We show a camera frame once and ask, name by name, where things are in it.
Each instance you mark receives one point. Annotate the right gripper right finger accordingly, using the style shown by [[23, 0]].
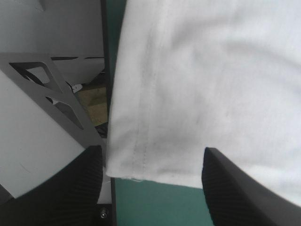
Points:
[[237, 197]]

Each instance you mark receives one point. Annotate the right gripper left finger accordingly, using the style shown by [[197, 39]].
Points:
[[58, 193]]

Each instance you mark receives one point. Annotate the white panel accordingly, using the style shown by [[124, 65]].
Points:
[[30, 141]]

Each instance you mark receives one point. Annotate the white T-shirt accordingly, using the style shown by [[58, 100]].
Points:
[[202, 89]]

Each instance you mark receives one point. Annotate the grey metal bracket frame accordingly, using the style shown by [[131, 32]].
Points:
[[58, 94]]

